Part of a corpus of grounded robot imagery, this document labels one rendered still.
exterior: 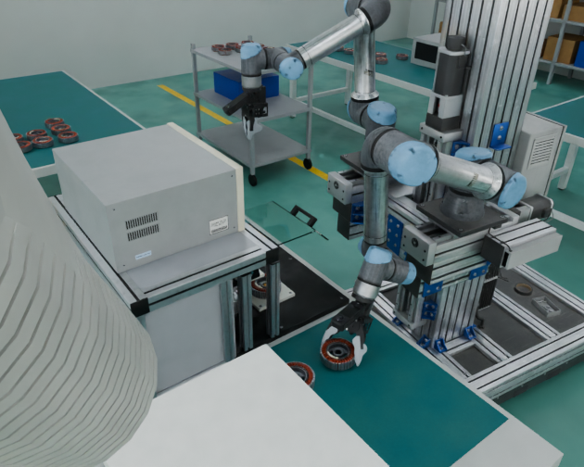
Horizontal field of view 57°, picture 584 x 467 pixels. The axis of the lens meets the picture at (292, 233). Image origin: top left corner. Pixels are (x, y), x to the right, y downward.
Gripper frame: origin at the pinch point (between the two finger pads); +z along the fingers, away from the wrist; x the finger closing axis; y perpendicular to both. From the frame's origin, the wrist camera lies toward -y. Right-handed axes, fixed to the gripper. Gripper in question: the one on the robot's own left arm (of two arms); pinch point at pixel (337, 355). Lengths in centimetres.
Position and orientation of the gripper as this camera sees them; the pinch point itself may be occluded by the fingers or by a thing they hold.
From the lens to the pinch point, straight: 170.4
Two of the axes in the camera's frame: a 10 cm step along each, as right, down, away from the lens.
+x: -7.6, -3.4, 5.4
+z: -3.3, 9.4, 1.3
